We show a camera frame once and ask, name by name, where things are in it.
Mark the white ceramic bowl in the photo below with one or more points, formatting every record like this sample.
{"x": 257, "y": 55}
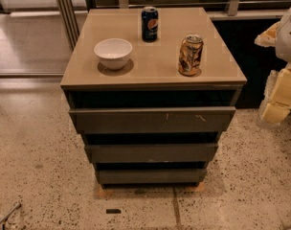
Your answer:
{"x": 113, "y": 53}

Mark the metal rod on floor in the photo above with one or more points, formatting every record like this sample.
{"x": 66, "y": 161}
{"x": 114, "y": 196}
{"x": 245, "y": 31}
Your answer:
{"x": 4, "y": 219}

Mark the orange soda can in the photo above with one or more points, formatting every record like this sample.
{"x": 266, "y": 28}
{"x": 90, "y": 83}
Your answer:
{"x": 190, "y": 54}

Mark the grey drawer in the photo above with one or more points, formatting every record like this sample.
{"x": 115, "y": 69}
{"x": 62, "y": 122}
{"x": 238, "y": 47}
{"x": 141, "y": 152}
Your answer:
{"x": 152, "y": 153}
{"x": 152, "y": 120}
{"x": 150, "y": 176}

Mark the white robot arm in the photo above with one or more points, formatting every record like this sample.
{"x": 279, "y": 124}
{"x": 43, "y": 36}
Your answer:
{"x": 276, "y": 105}

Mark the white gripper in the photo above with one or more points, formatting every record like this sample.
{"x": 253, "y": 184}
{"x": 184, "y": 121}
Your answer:
{"x": 288, "y": 38}

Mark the grey drawer cabinet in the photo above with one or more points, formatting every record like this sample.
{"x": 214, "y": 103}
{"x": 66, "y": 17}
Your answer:
{"x": 151, "y": 78}

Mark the small black floor object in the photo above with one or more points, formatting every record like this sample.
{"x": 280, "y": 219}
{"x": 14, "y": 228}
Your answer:
{"x": 113, "y": 211}

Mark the blue Pepsi can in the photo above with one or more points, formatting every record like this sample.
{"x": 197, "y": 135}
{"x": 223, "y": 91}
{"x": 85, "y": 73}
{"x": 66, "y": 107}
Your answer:
{"x": 149, "y": 24}

